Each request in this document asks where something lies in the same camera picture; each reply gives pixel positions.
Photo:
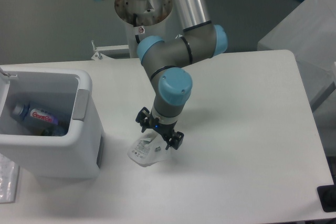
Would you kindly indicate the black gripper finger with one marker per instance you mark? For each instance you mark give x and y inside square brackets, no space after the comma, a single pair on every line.
[173,139]
[143,119]

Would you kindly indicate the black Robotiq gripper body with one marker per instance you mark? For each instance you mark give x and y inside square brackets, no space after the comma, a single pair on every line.
[165,130]

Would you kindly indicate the white plastic wrapper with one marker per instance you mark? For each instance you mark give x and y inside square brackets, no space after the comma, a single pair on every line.
[149,149]

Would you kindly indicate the clear crushed plastic bottle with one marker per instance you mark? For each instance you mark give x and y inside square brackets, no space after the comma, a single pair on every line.
[39,116]

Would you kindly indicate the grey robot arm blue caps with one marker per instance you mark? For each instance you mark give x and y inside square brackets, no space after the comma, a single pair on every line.
[164,62]

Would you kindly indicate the white trash can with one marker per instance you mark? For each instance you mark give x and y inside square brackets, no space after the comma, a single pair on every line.
[74,155]

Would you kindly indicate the trash inside bin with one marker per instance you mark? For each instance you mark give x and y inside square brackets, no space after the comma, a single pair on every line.
[54,131]

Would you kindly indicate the clear plastic sheet packet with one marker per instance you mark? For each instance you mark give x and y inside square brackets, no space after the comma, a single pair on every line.
[9,180]

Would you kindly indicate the black device at table edge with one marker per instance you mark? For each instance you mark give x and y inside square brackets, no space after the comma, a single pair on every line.
[327,197]

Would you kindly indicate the white side table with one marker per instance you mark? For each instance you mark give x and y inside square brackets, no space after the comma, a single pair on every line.
[309,33]

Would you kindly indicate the white pedestal base frame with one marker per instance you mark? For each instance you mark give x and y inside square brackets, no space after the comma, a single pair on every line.
[113,51]

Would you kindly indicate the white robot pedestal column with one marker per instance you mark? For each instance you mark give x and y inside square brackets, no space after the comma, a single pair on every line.
[143,17]

